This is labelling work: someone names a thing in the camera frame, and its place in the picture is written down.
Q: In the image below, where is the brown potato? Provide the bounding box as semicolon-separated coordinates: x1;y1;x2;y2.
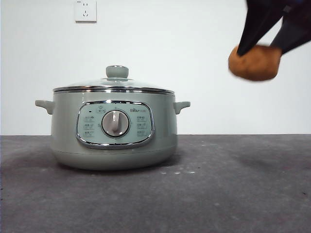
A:
227;43;282;82

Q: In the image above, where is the glass lid with green knob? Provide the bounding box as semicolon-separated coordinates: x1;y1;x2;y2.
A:
52;65;175;94

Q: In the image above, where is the pale green electric pot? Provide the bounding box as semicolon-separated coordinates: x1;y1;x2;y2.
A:
35;91;191;170

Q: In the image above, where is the white wall socket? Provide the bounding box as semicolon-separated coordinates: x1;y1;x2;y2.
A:
74;0;97;24

